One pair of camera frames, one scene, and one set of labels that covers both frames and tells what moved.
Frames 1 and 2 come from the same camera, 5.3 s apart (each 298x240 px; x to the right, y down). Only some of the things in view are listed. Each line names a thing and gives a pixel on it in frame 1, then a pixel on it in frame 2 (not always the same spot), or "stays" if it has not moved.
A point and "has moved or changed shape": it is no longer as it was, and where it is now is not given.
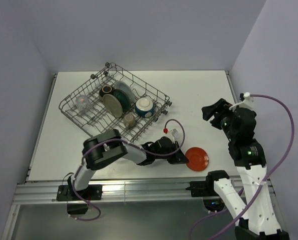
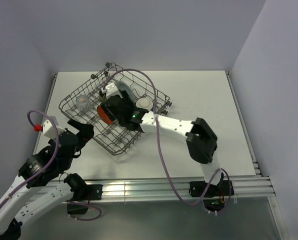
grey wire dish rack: x=112 y=98 stays
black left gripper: x=178 y=157 → x=85 y=132
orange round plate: x=198 y=159 has moved or changed shape
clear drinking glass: x=83 y=104 stays
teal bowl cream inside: x=143 y=105 stays
